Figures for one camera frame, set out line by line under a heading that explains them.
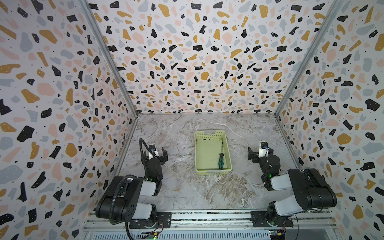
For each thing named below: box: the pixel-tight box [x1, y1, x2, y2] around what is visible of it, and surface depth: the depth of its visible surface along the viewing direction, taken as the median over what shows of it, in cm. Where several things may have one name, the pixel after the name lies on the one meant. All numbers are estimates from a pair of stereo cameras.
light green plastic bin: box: [194, 130, 232, 176], surface depth 102 cm
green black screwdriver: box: [218, 153, 224, 170], surface depth 94 cm
